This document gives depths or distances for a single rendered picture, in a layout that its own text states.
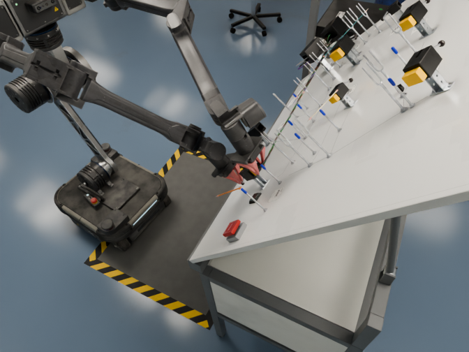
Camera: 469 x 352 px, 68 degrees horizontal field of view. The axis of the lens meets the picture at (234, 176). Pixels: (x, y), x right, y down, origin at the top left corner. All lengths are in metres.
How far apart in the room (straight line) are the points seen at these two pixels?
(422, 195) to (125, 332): 1.84
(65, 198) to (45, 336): 0.81
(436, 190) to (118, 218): 1.84
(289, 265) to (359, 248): 0.27
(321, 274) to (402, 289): 1.04
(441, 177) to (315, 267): 0.80
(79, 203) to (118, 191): 0.26
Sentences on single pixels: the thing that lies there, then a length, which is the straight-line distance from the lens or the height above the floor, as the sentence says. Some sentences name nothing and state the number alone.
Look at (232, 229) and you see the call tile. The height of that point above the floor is 1.13.
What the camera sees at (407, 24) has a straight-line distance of 1.13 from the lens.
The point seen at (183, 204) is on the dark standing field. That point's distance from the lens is 2.49.
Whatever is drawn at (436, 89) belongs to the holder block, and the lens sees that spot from 0.86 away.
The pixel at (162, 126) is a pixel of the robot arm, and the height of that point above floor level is 1.29.
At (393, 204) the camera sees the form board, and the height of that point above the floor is 1.50.
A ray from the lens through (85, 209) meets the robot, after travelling 2.37.
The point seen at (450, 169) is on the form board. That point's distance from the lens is 0.64.
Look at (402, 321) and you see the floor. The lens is 2.24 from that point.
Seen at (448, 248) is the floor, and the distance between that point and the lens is 2.57.
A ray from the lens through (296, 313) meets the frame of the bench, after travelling 1.27.
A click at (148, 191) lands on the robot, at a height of 0.24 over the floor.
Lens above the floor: 2.00
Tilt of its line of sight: 50 degrees down
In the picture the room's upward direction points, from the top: 4 degrees counter-clockwise
